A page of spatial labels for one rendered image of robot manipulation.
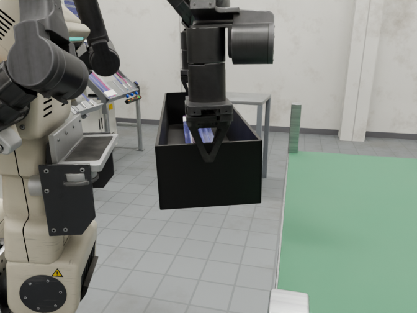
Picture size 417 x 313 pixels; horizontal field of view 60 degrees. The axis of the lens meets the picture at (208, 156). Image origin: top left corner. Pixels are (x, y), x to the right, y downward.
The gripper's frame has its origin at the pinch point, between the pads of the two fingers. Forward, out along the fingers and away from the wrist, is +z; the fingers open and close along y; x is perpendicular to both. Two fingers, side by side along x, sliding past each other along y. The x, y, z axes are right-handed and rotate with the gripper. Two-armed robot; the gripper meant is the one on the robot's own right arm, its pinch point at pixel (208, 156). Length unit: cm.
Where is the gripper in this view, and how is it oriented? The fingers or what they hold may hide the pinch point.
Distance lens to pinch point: 58.2
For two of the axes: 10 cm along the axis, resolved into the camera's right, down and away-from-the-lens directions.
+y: -0.9, -3.0, 9.5
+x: -10.0, 0.5, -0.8
